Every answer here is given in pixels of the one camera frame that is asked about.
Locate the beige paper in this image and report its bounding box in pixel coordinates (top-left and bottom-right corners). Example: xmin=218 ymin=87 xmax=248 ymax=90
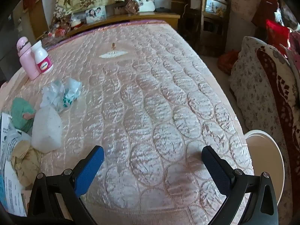
xmin=11 ymin=140 xmax=42 ymax=188

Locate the white foam block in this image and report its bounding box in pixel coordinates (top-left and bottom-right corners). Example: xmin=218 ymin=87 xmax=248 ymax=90
xmin=31 ymin=106 xmax=63 ymax=154

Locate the green fuzzy cloth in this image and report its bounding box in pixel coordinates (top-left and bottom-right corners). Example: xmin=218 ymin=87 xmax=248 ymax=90
xmin=11 ymin=97 xmax=36 ymax=133

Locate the white-green plastic wrapper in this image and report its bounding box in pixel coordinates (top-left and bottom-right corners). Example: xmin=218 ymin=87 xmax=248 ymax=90
xmin=40 ymin=78 xmax=82 ymax=113

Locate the white plastic trash bucket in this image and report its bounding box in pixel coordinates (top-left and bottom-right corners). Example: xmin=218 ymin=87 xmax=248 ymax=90
xmin=244 ymin=130 xmax=285 ymax=202

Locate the floral red sofa cover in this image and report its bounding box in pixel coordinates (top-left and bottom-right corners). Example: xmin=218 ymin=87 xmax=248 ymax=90
xmin=229 ymin=36 xmax=299 ymax=224

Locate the white pink-label pill bottle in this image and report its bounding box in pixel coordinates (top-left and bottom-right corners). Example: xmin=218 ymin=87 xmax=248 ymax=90
xmin=31 ymin=40 xmax=53 ymax=74

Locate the pink quilted table cover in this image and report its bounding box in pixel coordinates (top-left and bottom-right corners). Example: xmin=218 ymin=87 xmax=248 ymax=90
xmin=1 ymin=21 xmax=253 ymax=224

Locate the pink water bottle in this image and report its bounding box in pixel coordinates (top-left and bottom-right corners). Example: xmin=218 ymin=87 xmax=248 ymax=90
xmin=16 ymin=37 xmax=41 ymax=80

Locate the red cushion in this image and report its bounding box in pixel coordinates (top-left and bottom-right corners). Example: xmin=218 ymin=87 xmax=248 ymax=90
xmin=266 ymin=19 xmax=290 ymax=55

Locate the framed couple photo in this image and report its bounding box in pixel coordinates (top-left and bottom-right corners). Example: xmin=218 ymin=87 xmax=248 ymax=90
xmin=85 ymin=6 xmax=106 ymax=24

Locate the wooden chair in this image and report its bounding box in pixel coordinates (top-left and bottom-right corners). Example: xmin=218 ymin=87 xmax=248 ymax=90
xmin=178 ymin=0 xmax=231 ymax=57

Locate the wooden tv cabinet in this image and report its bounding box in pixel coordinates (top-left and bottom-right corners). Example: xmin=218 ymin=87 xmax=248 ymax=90
xmin=66 ymin=12 xmax=181 ymax=37

